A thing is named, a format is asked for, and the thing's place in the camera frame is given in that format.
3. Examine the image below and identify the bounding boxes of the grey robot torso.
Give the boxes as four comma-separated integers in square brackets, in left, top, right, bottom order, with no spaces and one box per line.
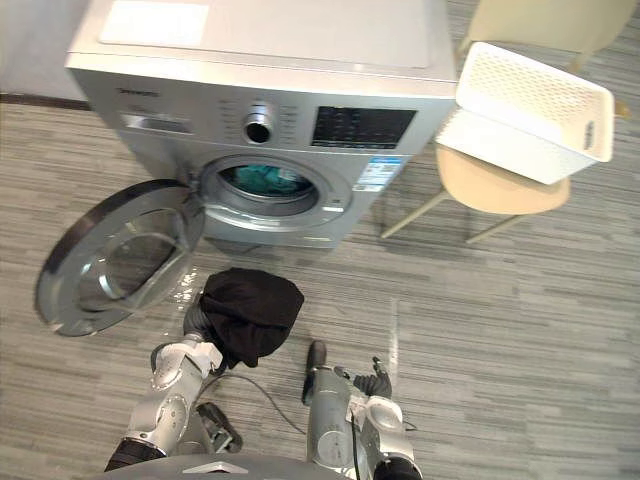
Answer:
[99,452,351,480]

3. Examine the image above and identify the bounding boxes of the thin black cable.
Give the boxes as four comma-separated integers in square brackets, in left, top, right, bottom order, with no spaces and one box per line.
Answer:
[203,373,307,436]

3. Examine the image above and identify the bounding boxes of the black garment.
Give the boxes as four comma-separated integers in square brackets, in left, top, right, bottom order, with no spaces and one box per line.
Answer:
[199,267,306,370]

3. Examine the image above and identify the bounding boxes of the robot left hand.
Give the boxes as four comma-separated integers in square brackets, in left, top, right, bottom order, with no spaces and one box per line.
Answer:
[181,295,215,347]

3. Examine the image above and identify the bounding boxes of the silver detergent drawer front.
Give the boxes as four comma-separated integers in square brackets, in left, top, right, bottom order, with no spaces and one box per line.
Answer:
[120,112,195,135]

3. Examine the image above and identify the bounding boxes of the silver front-load washing machine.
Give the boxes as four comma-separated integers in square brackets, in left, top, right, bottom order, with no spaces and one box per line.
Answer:
[63,0,460,250]

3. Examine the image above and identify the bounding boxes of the round glass washing machine door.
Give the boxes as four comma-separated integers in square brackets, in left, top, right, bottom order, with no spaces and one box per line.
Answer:
[33,178,207,338]

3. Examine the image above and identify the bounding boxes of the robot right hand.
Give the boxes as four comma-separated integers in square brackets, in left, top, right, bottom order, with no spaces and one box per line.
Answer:
[333,355,394,401]

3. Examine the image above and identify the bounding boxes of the blue white energy label sticker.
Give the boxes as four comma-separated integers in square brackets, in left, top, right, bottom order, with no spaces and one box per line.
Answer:
[353,153,405,194]

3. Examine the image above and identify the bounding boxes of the silver washing machine dial knob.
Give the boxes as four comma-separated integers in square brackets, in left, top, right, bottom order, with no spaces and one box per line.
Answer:
[243,101,276,145]

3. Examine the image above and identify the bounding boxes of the beige round-seat chair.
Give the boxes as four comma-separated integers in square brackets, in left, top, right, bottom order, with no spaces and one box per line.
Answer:
[381,143,572,246]

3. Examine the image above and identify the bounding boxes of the white perforated laundry basket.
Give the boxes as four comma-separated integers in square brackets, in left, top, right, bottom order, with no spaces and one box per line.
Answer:
[433,41,616,185]

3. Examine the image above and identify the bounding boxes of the black washing machine display panel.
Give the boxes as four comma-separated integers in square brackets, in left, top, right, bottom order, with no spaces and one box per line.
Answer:
[312,105,418,150]

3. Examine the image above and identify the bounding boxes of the teal clothes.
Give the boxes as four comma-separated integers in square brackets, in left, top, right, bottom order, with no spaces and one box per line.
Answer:
[220,164,314,197]

